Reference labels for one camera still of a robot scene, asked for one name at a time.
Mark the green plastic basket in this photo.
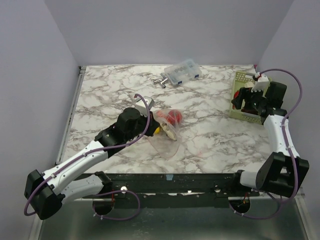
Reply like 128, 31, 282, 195
229, 71, 271, 125

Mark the aluminium frame rail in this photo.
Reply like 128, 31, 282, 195
54, 66, 87, 166

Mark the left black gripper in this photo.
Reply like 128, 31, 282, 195
125, 109, 160, 142

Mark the clear plastic screw box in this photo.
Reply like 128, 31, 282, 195
164, 59, 202, 86

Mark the grey fake fish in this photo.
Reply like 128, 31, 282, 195
160, 122, 177, 141

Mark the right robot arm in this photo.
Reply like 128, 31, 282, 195
230, 81, 310, 198

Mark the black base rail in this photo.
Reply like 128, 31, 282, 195
82, 172, 260, 209

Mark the green fake lettuce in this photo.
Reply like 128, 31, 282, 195
244, 81, 255, 88

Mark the yellow fake food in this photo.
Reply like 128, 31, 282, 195
153, 127, 161, 135

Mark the blue tape piece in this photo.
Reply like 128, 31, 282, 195
165, 174, 174, 181

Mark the chrome metal faucet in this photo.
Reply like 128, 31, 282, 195
152, 73, 169, 89

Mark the red fake chili pepper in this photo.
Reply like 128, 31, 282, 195
232, 91, 258, 113

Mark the clear zip top bag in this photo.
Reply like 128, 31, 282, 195
147, 108, 184, 159

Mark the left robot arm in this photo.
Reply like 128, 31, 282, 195
23, 107, 160, 220

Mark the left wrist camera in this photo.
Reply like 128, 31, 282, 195
134, 96, 155, 117

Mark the red fake tomato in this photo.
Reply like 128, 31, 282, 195
166, 109, 183, 126

